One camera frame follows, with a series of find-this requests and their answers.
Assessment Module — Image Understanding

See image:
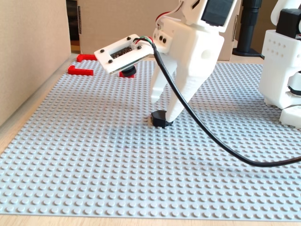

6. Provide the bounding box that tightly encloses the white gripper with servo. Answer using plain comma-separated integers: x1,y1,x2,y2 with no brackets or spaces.
150,0,238,123

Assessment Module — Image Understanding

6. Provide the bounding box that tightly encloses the dark hexagonal Lego piece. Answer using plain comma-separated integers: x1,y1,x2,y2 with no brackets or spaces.
150,110,174,129

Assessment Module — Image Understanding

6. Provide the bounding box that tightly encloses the wide cardboard box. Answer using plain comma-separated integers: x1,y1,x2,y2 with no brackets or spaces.
77,0,243,62

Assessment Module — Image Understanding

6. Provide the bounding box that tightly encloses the grey studded Lego baseplate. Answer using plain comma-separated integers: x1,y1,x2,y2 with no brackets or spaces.
0,57,301,218

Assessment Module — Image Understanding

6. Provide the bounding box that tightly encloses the black stand pole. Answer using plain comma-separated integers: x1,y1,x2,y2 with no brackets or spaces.
232,0,265,59

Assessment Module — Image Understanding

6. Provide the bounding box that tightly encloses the tall cardboard panel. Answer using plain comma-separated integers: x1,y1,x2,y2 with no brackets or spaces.
0,0,72,128

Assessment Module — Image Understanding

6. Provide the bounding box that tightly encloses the black camera cable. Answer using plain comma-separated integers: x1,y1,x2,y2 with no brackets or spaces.
138,35,301,168

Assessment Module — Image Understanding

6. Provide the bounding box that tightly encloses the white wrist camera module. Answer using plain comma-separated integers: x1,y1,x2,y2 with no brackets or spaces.
94,33,156,78

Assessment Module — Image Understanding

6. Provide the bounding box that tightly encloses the thin servo wire bundle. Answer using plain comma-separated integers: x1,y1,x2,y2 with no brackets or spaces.
155,4,183,31

